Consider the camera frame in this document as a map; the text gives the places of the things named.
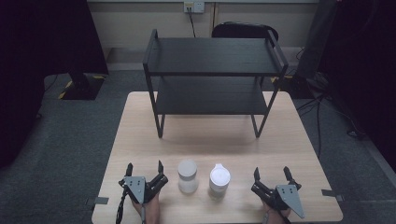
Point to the person's right hand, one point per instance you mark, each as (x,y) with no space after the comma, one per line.
(274,216)

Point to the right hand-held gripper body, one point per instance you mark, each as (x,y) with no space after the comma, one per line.
(288,194)

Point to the grey table edge bracket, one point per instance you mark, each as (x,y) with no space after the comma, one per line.
(100,200)
(331,193)

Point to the person's left hand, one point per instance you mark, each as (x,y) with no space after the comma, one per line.
(152,210)

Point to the dark curtain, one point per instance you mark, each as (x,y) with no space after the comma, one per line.
(37,62)
(364,62)

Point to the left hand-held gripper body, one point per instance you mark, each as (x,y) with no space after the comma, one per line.
(135,186)

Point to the glass jar with white lid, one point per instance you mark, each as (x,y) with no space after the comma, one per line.
(219,180)

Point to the black stand base yellow tape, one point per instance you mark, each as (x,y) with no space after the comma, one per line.
(82,87)

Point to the white wall socket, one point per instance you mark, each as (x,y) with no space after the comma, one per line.
(194,6)

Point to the black two-tier shelf rack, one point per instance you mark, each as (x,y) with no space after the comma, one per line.
(211,56)

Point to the dark grey stand panel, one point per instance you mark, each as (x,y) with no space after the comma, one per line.
(317,40)

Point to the glass jar with grey lid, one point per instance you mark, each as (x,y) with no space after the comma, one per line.
(187,175)

